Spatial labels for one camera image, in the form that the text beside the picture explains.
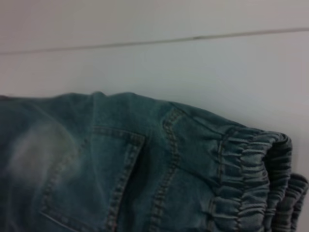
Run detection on blue denim shorts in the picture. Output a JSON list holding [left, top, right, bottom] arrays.
[[0, 91, 309, 232]]

